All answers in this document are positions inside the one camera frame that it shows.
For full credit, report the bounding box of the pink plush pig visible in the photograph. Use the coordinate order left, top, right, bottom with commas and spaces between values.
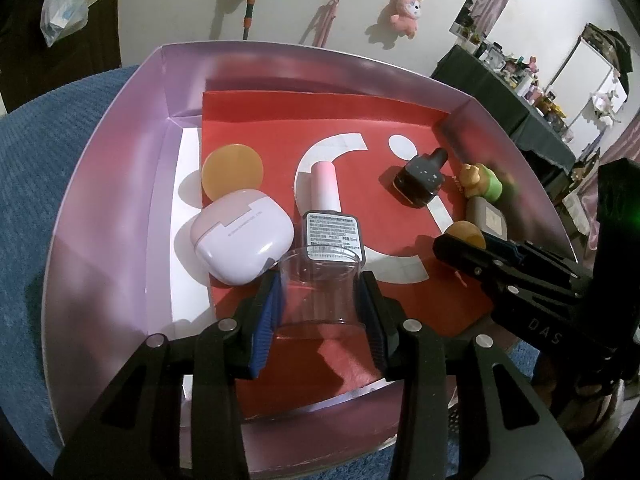
390, 0, 426, 38

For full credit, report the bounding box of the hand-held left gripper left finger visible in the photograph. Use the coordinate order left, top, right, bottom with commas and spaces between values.
52, 270, 286, 480

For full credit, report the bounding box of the pink earbud case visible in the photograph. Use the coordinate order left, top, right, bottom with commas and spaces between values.
190, 188, 295, 286

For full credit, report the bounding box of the person's right forearm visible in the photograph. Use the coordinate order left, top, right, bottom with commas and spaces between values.
532, 350, 636, 441

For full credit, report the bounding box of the white cabinet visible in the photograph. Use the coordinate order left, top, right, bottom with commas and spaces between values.
550, 37, 628, 161

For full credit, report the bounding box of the clear plastic bag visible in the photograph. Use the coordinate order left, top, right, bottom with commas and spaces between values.
40, 0, 93, 48

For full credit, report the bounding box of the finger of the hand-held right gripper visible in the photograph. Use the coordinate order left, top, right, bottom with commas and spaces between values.
500, 239, 593, 282
432, 234, 526, 293

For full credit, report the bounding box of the orange round lid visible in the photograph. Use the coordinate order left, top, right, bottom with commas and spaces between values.
201, 144, 264, 201

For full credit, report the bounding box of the black bag on cabinet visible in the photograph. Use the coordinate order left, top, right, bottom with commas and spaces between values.
582, 22, 633, 73

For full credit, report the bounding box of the clear plastic cup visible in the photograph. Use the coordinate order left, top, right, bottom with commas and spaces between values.
277, 246, 371, 341

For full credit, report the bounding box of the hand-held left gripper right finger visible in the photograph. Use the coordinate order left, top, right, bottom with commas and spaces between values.
360, 270, 583, 480

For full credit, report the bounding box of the small black dropper bottle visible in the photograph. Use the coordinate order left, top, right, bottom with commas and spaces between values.
392, 147, 449, 208

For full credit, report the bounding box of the row of cosmetic bottles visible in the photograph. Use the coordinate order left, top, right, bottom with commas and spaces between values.
452, 25, 576, 141

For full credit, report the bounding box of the pink cardboard box red bottom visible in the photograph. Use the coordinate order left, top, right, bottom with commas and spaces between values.
42, 42, 581, 476

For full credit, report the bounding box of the green toy figure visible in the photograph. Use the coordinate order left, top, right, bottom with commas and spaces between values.
459, 162, 503, 204

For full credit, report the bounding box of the pink-capped nail polish bottle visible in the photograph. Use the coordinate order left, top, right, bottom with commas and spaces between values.
302, 160, 368, 263

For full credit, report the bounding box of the dark brown door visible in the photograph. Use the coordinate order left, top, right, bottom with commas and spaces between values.
0, 0, 123, 111

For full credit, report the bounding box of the dark cloth covered table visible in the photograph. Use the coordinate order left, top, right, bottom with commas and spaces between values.
431, 45, 577, 171

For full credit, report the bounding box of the orange and grey stick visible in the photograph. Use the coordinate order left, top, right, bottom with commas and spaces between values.
242, 0, 263, 41

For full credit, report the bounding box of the pink tassel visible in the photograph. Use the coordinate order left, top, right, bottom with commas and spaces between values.
312, 0, 341, 46

